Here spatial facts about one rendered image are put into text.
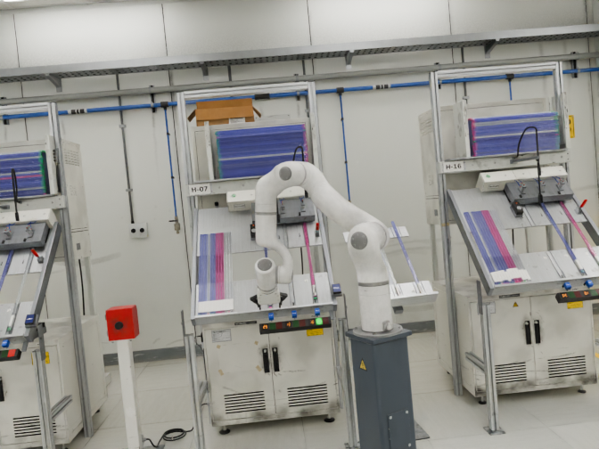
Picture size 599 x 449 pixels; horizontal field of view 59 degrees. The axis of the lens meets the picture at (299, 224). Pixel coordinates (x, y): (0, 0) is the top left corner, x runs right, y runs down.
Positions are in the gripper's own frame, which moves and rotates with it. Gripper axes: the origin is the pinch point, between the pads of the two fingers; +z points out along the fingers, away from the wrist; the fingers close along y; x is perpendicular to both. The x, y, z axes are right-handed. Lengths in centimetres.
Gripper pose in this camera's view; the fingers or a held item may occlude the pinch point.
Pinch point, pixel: (269, 305)
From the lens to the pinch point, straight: 244.2
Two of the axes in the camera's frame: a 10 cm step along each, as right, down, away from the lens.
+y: 9.9, -0.9, 0.5
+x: -1.0, -7.6, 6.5
